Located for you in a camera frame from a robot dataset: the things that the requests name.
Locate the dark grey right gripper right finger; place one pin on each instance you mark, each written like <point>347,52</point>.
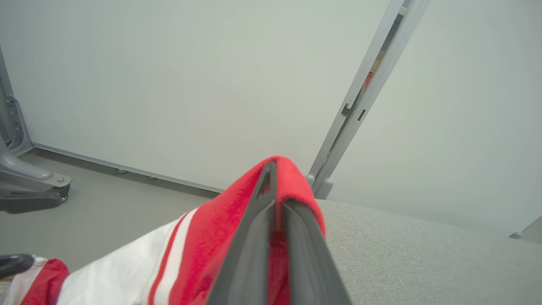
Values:
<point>309,262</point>

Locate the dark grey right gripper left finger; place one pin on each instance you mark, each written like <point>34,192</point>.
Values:
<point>247,262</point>

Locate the red and white garment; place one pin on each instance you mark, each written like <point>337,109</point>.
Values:
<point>199,245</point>

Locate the dark grey pointed finger tip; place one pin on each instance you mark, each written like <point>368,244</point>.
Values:
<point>15,263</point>

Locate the grey partition support foot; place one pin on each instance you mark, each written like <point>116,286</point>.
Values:
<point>25,178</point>

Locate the grey partition bottom rail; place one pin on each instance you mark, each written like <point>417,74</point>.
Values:
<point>127,169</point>

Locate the grey partition panel post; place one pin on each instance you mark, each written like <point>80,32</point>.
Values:
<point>364,93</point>

